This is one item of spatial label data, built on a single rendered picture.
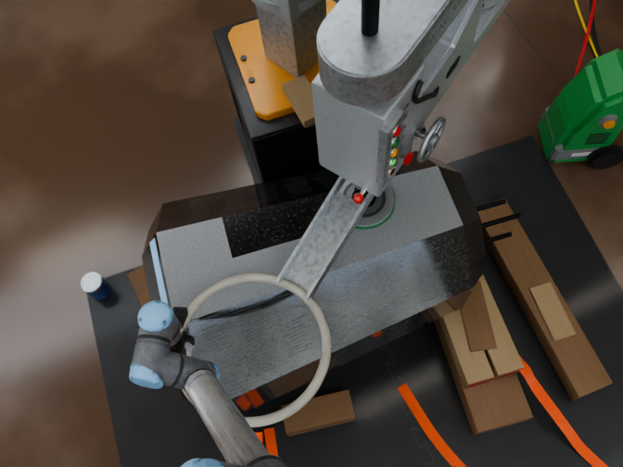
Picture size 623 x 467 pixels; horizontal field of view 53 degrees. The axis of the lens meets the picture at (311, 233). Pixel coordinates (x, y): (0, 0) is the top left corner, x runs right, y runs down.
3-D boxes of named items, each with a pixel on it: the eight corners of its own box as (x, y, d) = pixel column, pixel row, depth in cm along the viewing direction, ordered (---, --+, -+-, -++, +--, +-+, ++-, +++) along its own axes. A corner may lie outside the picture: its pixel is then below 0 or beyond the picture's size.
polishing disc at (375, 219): (339, 232, 216) (339, 230, 215) (328, 178, 224) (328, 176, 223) (400, 220, 216) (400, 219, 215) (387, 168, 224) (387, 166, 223)
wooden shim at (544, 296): (528, 289, 282) (529, 288, 280) (549, 283, 282) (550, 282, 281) (553, 341, 272) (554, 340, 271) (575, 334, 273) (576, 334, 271)
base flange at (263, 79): (226, 34, 272) (224, 27, 267) (333, 2, 275) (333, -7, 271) (259, 123, 252) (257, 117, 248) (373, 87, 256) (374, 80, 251)
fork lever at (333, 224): (378, 99, 209) (377, 94, 204) (429, 125, 203) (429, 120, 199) (270, 276, 206) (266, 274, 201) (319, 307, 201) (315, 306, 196)
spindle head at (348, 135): (378, 89, 207) (385, -14, 166) (437, 119, 201) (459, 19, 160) (318, 170, 196) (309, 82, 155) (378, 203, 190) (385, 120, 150)
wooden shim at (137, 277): (127, 274, 308) (126, 273, 307) (146, 265, 310) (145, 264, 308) (147, 317, 299) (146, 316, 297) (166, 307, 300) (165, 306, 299)
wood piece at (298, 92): (283, 92, 253) (282, 84, 248) (305, 82, 254) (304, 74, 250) (305, 129, 245) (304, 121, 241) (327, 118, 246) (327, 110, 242)
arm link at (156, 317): (132, 331, 164) (139, 296, 168) (144, 345, 175) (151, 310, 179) (167, 334, 163) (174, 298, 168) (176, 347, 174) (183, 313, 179)
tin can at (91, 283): (109, 300, 303) (99, 292, 292) (89, 300, 304) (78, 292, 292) (112, 281, 307) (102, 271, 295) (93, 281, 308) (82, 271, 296)
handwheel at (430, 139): (417, 122, 198) (422, 94, 184) (445, 137, 195) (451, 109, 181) (392, 157, 193) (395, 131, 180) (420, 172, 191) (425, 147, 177)
